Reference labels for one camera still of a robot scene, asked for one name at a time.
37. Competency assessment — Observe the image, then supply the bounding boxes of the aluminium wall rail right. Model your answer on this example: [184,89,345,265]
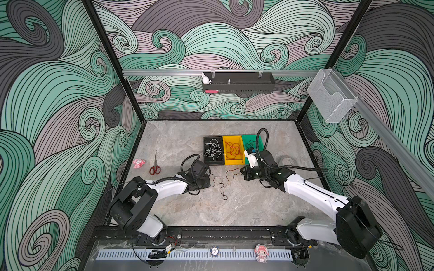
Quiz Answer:
[337,72,434,199]

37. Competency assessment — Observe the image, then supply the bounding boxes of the green storage bin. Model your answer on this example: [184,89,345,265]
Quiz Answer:
[241,135,264,151]

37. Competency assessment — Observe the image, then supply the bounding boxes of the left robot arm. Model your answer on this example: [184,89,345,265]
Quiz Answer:
[109,154,211,244]

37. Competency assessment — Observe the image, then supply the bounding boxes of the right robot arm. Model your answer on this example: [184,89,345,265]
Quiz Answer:
[240,136,383,259]

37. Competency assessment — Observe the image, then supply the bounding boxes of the white cable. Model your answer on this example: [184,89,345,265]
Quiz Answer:
[204,138,223,161]

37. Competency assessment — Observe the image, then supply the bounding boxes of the yellow storage bin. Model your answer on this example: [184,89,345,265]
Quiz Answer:
[223,135,245,166]

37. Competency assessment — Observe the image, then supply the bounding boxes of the black wall shelf tray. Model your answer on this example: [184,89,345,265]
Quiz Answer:
[202,72,276,97]

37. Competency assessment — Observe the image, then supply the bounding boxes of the red handled scissors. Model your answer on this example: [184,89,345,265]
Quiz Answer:
[149,150,161,176]

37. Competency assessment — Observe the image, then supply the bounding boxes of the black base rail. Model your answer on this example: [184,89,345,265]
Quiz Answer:
[91,224,337,247]

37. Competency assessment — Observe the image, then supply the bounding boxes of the white rabbit figurine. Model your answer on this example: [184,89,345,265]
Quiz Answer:
[201,73,212,85]

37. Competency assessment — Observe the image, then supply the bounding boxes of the white slotted cable duct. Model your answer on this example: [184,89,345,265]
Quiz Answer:
[96,248,293,262]

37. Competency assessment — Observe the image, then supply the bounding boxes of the aluminium wall rail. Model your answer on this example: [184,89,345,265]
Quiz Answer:
[337,72,434,199]
[122,69,319,77]

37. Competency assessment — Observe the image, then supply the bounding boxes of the black storage bin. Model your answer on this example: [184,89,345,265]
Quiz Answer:
[203,136,224,166]

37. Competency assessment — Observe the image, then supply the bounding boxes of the pink doll figurine front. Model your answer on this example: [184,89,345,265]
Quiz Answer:
[254,244,269,263]

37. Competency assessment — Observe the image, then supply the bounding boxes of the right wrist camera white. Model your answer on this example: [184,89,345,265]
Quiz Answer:
[244,147,258,168]

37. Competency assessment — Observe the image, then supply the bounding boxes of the clear acrylic wall box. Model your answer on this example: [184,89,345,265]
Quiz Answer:
[307,68,358,124]

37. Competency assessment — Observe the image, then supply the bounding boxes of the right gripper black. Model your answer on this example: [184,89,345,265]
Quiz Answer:
[238,164,271,182]

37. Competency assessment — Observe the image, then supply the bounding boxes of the pink toy figurine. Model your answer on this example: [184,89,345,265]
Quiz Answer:
[133,159,146,169]

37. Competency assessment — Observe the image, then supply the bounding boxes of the aluminium wall rail back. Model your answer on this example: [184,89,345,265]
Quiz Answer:
[122,69,319,77]

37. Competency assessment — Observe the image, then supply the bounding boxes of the round badge button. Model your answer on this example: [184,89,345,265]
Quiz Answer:
[210,246,220,257]

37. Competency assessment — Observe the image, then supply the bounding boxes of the red cable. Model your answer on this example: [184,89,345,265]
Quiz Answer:
[225,141,243,159]

